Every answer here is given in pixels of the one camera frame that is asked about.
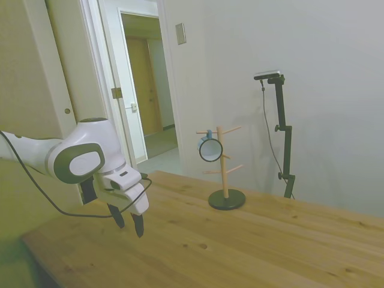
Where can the blue enamel mug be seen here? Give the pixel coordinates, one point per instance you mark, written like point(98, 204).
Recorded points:
point(202, 143)

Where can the brown wooden hallway door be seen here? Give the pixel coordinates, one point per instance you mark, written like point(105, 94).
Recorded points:
point(141, 90)

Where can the white door frame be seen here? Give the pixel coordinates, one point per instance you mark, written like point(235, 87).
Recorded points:
point(172, 90)

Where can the black jointed camera stand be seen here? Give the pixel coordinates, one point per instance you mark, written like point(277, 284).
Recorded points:
point(282, 114)

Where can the white closet door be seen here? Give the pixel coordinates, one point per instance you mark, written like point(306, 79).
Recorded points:
point(64, 60)

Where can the wooden mug tree black base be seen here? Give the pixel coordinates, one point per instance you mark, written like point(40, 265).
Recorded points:
point(223, 180)

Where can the grey wall switch plate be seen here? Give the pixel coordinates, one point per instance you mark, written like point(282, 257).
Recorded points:
point(180, 33)

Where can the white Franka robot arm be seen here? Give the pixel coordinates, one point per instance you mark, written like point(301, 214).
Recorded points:
point(90, 141)

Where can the brass door hinge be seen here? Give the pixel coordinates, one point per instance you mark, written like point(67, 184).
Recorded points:
point(116, 93)

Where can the grey stereo camera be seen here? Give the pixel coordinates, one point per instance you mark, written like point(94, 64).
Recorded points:
point(268, 74)

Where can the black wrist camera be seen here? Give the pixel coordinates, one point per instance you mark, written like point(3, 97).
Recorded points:
point(88, 192)

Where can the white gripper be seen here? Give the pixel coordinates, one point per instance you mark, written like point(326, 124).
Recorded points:
point(132, 199)

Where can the white open door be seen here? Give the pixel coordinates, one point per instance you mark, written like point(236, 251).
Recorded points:
point(127, 90)

